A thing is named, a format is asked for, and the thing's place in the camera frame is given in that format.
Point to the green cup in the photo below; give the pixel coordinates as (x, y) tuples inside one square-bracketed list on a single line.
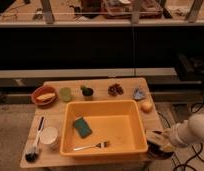
[(65, 94)]

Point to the yellow lemon toy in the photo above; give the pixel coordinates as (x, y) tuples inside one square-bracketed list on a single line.
[(146, 106)]

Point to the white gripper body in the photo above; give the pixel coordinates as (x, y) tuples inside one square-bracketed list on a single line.
[(170, 140)]

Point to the yellow food in bowl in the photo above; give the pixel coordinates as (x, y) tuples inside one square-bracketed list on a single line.
[(45, 96)]

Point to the green sponge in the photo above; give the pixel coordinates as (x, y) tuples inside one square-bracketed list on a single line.
[(82, 127)]

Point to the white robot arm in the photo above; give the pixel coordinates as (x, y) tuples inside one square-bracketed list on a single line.
[(183, 134)]

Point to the brown grape cluster toy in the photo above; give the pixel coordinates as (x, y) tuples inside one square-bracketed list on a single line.
[(115, 90)]

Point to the wooden board eraser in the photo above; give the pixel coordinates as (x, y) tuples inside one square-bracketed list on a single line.
[(160, 140)]

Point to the orange bowl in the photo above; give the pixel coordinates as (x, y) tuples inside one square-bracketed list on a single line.
[(42, 90)]

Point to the wooden table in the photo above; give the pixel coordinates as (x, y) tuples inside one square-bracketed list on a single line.
[(54, 116)]

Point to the purple bowl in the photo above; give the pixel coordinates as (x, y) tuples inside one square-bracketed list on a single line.
[(155, 153)]

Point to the white cup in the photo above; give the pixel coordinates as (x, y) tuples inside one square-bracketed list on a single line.
[(50, 137)]

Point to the silver fork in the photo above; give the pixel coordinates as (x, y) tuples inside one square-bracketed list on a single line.
[(103, 144)]

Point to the yellow plastic tub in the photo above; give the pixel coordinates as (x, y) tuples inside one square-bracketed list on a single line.
[(116, 121)]

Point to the black white dish brush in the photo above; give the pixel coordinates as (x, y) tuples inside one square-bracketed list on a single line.
[(33, 151)]

